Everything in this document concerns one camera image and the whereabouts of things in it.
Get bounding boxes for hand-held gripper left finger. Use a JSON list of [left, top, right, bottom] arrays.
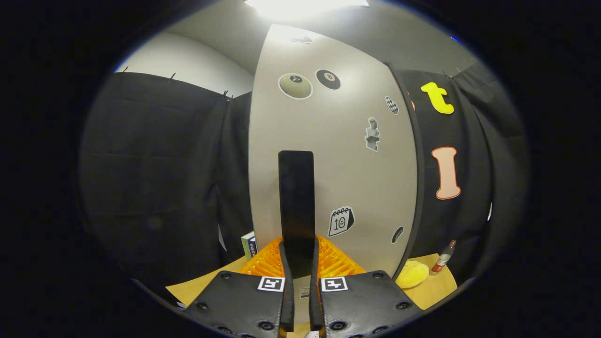
[[182, 237, 295, 338]]

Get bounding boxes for clear bottle with red label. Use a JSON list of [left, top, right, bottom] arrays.
[[430, 240, 457, 276]]

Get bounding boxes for yellow plush toy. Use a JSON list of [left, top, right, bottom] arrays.
[[395, 261, 430, 289]]

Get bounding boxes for black backdrop cloth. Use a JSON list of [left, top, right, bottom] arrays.
[[79, 61, 529, 301]]

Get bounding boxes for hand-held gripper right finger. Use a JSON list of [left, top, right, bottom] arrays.
[[308, 236, 423, 338]]

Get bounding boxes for large ceiling light panel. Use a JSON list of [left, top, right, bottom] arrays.
[[244, 0, 369, 22]]

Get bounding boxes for dark grey shoe cabinet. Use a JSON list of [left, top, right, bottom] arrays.
[[384, 62, 427, 281]]

